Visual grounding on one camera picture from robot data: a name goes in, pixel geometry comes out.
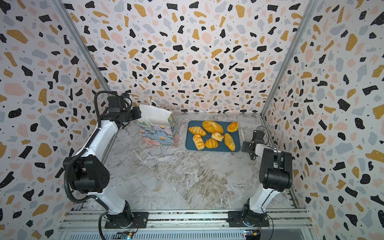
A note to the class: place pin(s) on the pale muffin bread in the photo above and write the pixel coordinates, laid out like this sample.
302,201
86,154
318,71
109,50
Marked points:
217,136

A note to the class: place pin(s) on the teal rectangular tray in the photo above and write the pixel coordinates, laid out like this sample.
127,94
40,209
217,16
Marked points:
221,148

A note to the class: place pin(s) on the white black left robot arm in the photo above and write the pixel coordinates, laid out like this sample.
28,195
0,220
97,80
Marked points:
86,177

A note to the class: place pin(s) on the long oval brown bread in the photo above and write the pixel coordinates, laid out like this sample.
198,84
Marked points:
229,142

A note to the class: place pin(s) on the striped croissant bread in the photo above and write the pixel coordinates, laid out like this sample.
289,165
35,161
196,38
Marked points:
197,131

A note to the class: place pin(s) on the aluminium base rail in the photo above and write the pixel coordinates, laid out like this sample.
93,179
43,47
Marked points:
282,224

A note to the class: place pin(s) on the shell shaped orange bread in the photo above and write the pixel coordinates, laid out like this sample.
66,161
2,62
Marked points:
211,143

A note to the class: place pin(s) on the small round orange bun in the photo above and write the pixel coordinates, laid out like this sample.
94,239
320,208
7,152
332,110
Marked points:
233,127

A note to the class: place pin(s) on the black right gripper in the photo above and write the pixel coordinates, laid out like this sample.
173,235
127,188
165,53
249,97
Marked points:
247,147

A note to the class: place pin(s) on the floral paper gift bag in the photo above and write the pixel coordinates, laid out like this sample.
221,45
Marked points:
157,125

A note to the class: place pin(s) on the braided yellow pastry bread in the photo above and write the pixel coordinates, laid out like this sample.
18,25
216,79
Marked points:
198,141

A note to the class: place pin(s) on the circuit board right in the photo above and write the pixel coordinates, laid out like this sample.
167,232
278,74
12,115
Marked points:
252,234

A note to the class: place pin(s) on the green circuit board left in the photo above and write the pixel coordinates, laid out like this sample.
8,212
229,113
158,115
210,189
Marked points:
124,236

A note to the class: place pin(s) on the large oval seeded bread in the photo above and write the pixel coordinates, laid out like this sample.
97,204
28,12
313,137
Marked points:
212,127

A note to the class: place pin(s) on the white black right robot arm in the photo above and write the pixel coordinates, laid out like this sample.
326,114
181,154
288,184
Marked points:
275,176

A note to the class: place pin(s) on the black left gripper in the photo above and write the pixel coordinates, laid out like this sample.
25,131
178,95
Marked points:
136,111

